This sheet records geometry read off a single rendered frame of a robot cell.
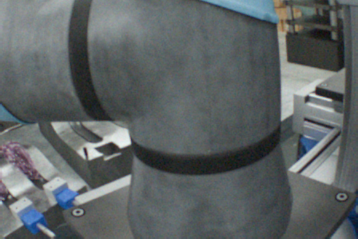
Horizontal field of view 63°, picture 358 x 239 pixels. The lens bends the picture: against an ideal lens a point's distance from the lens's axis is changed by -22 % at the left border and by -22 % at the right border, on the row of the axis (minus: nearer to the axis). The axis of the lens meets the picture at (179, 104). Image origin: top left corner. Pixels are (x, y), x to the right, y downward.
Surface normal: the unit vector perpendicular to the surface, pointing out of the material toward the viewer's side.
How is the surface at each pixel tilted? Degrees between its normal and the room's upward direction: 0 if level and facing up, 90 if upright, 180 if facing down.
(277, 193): 72
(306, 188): 0
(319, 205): 0
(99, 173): 90
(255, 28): 90
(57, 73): 92
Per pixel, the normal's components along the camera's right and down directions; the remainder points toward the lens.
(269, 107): 0.69, 0.18
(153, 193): -0.68, 0.03
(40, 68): -0.14, 0.39
